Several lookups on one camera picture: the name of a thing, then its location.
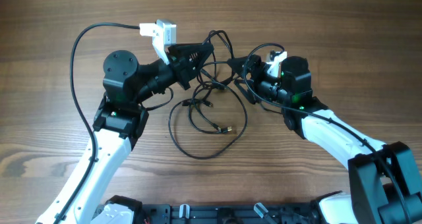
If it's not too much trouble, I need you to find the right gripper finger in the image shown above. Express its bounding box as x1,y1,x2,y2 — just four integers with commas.
233,79,259,105
227,56,250,74

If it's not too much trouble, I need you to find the black USB cable bundle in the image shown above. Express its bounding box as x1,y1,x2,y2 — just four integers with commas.
167,30,248,160

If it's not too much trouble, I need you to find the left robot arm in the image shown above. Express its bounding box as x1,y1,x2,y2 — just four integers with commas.
37,43,214,223

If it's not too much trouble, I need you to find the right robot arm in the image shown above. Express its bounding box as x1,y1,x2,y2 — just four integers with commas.
227,52,421,223

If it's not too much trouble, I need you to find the right camera black cable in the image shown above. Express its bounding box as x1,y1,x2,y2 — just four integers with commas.
242,42,413,224

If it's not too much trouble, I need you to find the camera black cable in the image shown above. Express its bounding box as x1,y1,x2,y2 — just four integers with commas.
242,42,413,224
54,22,141,224

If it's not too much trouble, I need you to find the black base frame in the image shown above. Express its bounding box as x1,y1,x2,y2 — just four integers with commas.
94,194,360,224

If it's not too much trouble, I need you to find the left camera black cable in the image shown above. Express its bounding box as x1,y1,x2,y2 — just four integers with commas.
54,22,141,224

